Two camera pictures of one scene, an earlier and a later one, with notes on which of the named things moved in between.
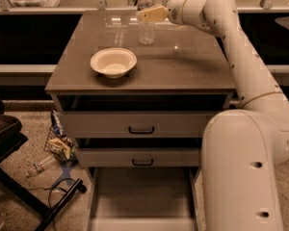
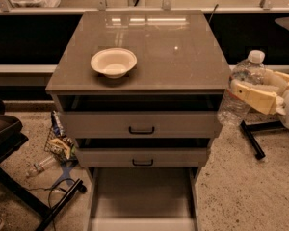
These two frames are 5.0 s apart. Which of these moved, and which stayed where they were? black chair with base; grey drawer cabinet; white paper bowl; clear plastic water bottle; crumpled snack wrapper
Moved: clear plastic water bottle
Stayed: white paper bowl; grey drawer cabinet; black chair with base; crumpled snack wrapper
